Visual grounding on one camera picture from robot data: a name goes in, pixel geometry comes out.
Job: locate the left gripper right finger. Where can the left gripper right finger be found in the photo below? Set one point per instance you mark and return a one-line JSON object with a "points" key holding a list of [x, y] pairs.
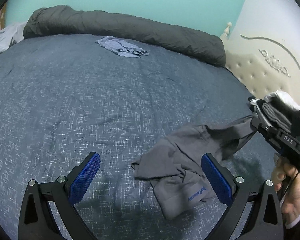
{"points": [[264, 220]]}

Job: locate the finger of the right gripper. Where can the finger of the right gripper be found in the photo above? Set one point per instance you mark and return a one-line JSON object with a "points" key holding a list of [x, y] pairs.
{"points": [[257, 125]]}

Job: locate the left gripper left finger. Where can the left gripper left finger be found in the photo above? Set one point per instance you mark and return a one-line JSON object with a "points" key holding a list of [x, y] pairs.
{"points": [[36, 220]]}

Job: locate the grey shorts garment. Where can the grey shorts garment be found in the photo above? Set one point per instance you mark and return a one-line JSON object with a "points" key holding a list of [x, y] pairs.
{"points": [[173, 164]]}

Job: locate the person right hand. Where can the person right hand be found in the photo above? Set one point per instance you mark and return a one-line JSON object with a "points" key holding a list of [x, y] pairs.
{"points": [[290, 207]]}

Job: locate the black white striped garment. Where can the black white striped garment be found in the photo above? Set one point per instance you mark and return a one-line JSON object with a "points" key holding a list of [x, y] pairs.
{"points": [[255, 104]]}

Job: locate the grey folded garment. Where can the grey folded garment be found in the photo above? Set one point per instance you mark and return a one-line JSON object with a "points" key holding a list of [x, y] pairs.
{"points": [[276, 117]]}

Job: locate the black folded garment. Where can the black folded garment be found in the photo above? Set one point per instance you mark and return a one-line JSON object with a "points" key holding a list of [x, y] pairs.
{"points": [[279, 107]]}

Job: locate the white folded garment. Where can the white folded garment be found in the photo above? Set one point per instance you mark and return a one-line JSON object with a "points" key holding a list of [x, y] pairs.
{"points": [[284, 98]]}

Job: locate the cream tufted headboard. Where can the cream tufted headboard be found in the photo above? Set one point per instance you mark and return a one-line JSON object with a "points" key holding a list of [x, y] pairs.
{"points": [[262, 63]]}

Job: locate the dark blue patterned bedspread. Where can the dark blue patterned bedspread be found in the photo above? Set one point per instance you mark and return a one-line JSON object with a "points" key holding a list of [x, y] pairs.
{"points": [[63, 96]]}

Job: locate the light blue crumpled garment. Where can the light blue crumpled garment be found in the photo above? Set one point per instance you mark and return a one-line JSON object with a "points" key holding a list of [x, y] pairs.
{"points": [[121, 47]]}

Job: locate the light grey bed sheet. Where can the light grey bed sheet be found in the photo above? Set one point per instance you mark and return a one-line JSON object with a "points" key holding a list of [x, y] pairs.
{"points": [[11, 35]]}

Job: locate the rolled dark grey duvet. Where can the rolled dark grey duvet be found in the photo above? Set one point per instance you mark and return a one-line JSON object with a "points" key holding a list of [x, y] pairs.
{"points": [[62, 19]]}

